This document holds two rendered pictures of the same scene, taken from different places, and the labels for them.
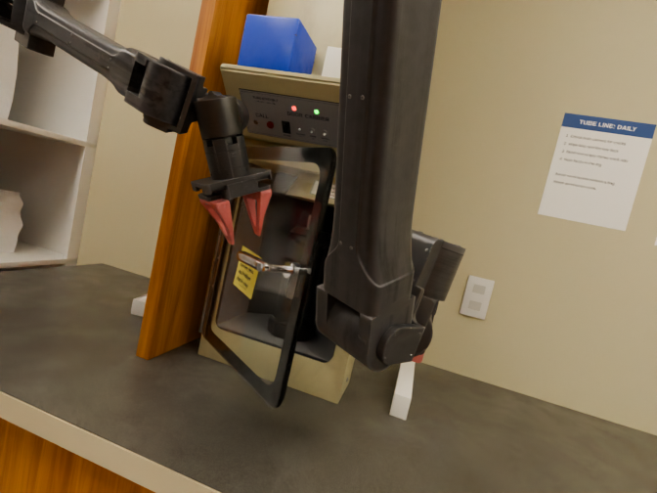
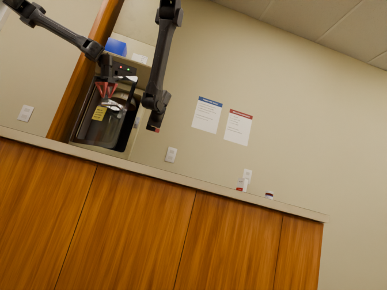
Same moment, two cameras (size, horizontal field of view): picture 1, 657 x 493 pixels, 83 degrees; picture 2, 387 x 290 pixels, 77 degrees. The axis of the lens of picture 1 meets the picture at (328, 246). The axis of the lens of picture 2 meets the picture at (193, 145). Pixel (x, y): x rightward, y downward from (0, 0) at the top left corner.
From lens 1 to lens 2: 0.85 m
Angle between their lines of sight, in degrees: 31
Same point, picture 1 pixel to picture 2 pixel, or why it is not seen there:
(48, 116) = not seen: outside the picture
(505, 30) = (182, 67)
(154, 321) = (55, 129)
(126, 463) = (69, 148)
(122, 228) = not seen: outside the picture
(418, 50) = (167, 52)
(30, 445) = (15, 153)
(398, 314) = (159, 98)
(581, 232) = (204, 133)
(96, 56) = (69, 34)
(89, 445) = (54, 144)
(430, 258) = (164, 94)
